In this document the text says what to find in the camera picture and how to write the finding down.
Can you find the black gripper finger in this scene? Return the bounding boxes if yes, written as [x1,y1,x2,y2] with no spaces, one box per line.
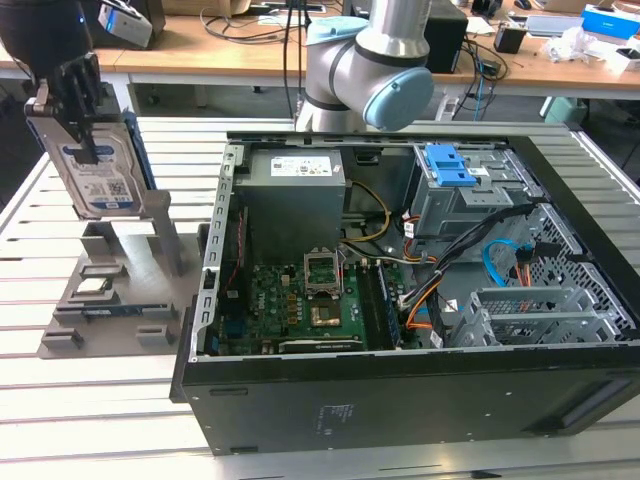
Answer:
[49,52,101,166]

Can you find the hard disk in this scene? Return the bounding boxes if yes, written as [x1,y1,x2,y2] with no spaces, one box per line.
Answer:
[24,82,149,221]

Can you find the grey disk bay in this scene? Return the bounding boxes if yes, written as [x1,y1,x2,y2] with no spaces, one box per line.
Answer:
[449,287,626,349]

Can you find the wooden desk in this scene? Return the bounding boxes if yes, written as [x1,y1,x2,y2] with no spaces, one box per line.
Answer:
[0,13,640,101]

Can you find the brown cardboard box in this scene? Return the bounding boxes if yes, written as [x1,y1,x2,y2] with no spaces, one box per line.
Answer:
[162,0,251,16]

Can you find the grey parts rack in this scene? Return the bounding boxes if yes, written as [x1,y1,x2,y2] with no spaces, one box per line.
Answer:
[37,189,211,361]

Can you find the loose RAM stick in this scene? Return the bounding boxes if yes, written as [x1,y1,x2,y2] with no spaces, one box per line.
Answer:
[79,305,146,318]

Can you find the grey power supply unit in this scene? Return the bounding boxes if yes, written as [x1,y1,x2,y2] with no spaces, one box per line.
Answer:
[233,149,351,254]

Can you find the green motherboard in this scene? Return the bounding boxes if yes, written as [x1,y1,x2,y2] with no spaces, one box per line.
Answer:
[217,259,401,354]

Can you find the metal socket cover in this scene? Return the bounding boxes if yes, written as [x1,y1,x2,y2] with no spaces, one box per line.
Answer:
[303,247,345,296]

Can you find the CPU socket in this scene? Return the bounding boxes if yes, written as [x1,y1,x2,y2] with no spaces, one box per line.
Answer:
[308,295,346,330]

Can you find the installed RAM stick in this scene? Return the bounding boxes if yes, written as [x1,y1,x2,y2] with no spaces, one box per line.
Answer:
[377,262,404,349]

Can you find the blue drive latch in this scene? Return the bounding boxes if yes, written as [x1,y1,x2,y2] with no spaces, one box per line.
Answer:
[422,143,476,187]

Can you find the grey drive cage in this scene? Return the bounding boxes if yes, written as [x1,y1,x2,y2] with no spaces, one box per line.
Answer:
[405,144,546,242]

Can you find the black PC case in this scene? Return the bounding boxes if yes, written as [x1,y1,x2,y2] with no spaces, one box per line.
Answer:
[169,130,640,457]

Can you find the pale green bin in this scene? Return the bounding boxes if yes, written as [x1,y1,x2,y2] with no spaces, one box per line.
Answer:
[539,94,584,126]

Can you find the clear plastic bag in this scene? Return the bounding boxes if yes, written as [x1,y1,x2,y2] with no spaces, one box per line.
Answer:
[544,27,626,64]

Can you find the blue cardboard box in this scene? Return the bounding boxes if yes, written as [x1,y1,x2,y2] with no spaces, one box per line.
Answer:
[582,3,640,41]

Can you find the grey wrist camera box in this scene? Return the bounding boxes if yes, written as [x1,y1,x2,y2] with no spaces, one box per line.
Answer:
[97,0,154,50]

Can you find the yellow power wires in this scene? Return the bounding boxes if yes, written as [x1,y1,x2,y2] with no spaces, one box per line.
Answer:
[342,179,394,244]

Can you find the black cable bundle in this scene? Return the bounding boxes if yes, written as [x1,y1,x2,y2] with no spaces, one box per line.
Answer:
[399,202,544,311]

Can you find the blue data wire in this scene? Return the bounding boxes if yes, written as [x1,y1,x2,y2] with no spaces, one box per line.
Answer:
[482,239,516,289]

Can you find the orange power wire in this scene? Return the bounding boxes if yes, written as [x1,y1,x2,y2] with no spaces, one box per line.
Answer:
[513,244,537,290]

